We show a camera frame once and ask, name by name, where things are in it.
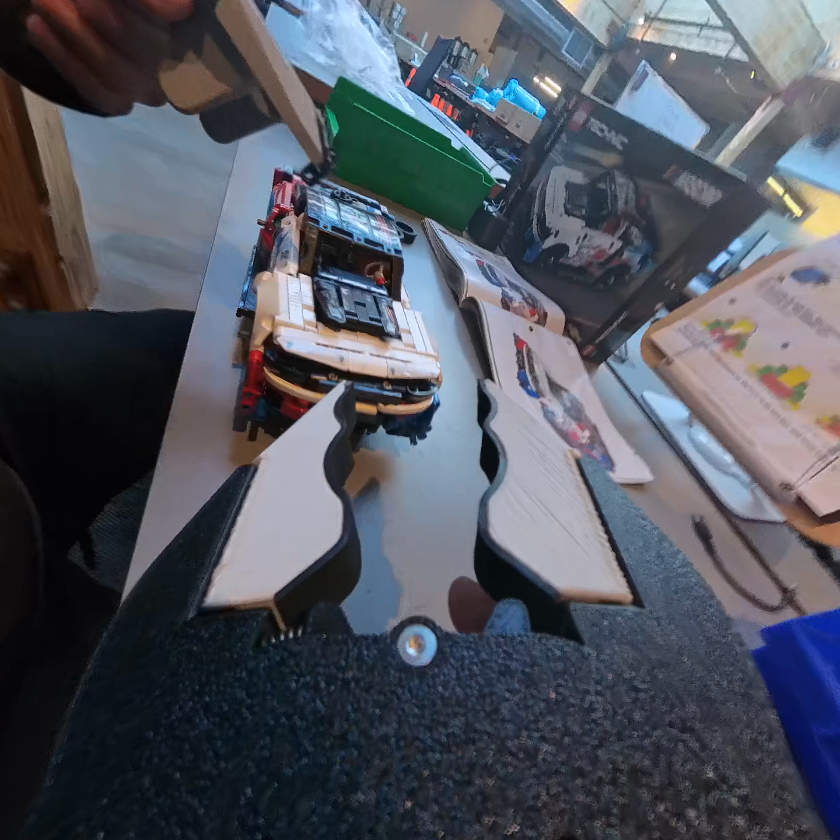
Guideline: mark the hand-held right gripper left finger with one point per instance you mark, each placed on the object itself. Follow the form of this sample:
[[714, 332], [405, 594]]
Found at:
[[282, 518]]

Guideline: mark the open building instruction booklet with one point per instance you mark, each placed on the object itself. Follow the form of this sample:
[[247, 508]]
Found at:
[[564, 367]]

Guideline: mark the wooden building post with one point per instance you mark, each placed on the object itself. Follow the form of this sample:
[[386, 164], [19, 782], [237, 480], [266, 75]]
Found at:
[[39, 210]]

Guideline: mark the race car set box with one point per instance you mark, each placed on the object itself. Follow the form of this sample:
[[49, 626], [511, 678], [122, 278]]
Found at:
[[590, 216]]

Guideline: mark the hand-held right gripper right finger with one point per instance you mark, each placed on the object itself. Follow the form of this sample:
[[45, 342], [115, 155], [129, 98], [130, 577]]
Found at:
[[551, 518]]

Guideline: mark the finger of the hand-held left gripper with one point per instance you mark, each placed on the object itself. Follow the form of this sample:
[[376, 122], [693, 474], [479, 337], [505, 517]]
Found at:
[[275, 72]]

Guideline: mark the black rubber toy tyre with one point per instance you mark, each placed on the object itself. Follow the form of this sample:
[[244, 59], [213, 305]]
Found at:
[[407, 233]]

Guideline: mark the printed paper instruction sheet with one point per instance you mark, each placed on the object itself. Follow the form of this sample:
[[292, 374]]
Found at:
[[754, 367]]

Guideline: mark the white board panel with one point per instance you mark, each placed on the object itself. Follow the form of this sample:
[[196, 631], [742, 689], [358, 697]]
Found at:
[[663, 105]]

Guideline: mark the person's left hand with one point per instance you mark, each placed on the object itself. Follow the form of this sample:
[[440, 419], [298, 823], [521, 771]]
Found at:
[[98, 46]]

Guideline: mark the brick-built toy race car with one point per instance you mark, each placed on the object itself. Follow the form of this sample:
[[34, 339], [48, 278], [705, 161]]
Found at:
[[354, 341]]

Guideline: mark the clear plastic sheet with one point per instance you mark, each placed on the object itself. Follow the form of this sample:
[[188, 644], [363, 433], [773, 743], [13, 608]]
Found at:
[[348, 46]]

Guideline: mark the large blue plastic bin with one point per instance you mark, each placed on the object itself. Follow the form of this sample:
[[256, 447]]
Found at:
[[807, 695]]

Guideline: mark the person's right hand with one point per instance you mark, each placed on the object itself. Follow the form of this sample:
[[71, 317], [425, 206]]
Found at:
[[469, 607]]

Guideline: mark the green plastic bin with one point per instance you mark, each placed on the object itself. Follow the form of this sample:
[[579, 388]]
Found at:
[[407, 164]]

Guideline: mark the silver flat stand base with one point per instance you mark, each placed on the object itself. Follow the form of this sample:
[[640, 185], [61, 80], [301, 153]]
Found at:
[[709, 453]]

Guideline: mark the person's left forearm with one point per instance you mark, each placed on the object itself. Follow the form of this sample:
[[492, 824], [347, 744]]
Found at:
[[19, 72]]

